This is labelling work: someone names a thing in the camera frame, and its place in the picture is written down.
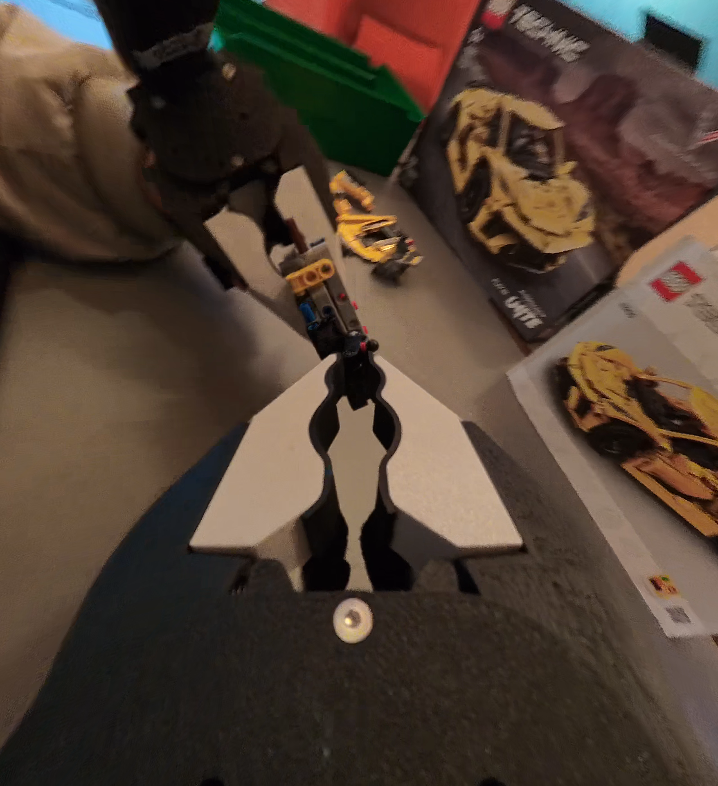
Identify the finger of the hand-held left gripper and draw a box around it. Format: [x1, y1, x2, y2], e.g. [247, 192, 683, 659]
[204, 183, 311, 335]
[275, 166, 339, 248]

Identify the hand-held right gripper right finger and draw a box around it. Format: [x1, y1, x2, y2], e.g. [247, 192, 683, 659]
[376, 355, 524, 590]

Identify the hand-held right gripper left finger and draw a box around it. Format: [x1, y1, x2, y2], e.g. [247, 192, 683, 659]
[188, 355, 339, 590]

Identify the toy brick chassis assembly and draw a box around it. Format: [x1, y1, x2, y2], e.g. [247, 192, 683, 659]
[279, 218, 379, 411]

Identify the person's left forearm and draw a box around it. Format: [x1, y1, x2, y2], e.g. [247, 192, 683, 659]
[0, 0, 182, 262]

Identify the grey desk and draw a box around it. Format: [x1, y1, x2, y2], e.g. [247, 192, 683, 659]
[0, 156, 718, 775]

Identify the pile of yellow toy bricks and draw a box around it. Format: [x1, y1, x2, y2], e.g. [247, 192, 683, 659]
[328, 169, 424, 286]

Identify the green plastic bin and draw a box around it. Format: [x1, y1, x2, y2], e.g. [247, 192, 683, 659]
[214, 0, 427, 179]

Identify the orange plastic carry case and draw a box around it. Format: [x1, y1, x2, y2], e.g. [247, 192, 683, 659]
[267, 0, 482, 96]

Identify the grey instruction booklet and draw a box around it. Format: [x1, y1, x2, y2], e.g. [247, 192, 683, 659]
[506, 236, 718, 639]

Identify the toy car box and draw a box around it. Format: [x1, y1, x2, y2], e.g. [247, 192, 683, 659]
[398, 0, 718, 341]

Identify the black panel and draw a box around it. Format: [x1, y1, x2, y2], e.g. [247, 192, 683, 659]
[644, 12, 703, 71]

